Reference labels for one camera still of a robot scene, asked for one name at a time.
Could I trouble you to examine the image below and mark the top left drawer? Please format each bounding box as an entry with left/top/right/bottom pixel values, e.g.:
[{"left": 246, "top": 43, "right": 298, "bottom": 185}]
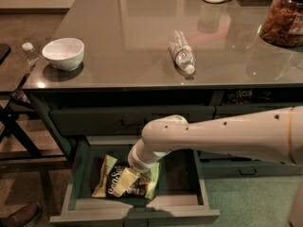
[{"left": 49, "top": 105, "right": 215, "bottom": 136}]

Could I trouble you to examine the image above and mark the clear jar of snacks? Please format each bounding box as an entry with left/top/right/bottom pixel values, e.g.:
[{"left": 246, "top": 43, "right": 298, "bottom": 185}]
[{"left": 259, "top": 0, "right": 303, "bottom": 47}]

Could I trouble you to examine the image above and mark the bottom right drawer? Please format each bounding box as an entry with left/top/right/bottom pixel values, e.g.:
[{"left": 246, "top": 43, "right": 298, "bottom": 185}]
[{"left": 201, "top": 161, "right": 303, "bottom": 179}]

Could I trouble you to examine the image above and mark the dark snack bag in drawer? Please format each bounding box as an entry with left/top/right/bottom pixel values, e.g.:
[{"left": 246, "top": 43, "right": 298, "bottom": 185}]
[{"left": 223, "top": 89, "right": 273, "bottom": 105}]

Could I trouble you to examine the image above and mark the brown SeaSalt chip bag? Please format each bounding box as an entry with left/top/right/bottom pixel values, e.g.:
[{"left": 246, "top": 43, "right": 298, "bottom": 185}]
[{"left": 92, "top": 155, "right": 160, "bottom": 200}]

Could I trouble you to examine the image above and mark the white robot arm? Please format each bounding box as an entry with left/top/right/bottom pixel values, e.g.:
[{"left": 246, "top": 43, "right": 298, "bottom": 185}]
[{"left": 128, "top": 106, "right": 303, "bottom": 173}]

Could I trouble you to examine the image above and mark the small bottle with white cap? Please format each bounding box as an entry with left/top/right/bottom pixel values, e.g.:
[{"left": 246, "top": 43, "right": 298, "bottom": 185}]
[{"left": 22, "top": 43, "right": 40, "bottom": 68}]

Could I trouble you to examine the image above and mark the top right drawer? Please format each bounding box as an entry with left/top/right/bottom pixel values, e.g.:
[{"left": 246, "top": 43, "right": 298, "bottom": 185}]
[{"left": 206, "top": 102, "right": 303, "bottom": 120}]

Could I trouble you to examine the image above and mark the grey counter cabinet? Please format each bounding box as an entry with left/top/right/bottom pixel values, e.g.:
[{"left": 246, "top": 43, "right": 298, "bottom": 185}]
[{"left": 26, "top": 0, "right": 302, "bottom": 227}]

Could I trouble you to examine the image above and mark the brown leather shoe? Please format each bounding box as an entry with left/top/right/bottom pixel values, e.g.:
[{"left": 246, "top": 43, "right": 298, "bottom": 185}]
[{"left": 0, "top": 203, "right": 42, "bottom": 227}]

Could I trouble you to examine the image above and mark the clear plastic water bottle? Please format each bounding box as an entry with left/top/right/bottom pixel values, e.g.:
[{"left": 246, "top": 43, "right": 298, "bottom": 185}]
[{"left": 169, "top": 30, "right": 195, "bottom": 75}]

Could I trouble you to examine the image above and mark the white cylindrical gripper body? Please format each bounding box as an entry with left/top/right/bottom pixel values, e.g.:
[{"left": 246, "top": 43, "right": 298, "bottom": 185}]
[{"left": 128, "top": 142, "right": 165, "bottom": 173}]

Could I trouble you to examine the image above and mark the white ceramic bowl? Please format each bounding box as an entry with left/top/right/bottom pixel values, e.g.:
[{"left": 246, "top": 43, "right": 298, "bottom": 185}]
[{"left": 42, "top": 38, "right": 84, "bottom": 71}]

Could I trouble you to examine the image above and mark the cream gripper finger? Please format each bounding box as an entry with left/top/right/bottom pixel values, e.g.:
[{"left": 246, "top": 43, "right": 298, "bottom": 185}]
[
  {"left": 112, "top": 167, "right": 140, "bottom": 198},
  {"left": 132, "top": 172, "right": 152, "bottom": 190}
]

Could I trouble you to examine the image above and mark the black side table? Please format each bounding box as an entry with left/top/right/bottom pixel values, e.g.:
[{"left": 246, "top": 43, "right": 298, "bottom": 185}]
[{"left": 0, "top": 43, "right": 65, "bottom": 161}]

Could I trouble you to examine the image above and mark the middle right drawer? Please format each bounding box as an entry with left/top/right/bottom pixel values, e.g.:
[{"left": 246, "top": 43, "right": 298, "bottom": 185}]
[{"left": 199, "top": 151, "right": 252, "bottom": 161}]

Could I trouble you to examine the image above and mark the open middle left drawer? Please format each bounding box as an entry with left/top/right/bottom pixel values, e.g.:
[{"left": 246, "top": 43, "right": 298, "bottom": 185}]
[{"left": 49, "top": 139, "right": 220, "bottom": 227}]

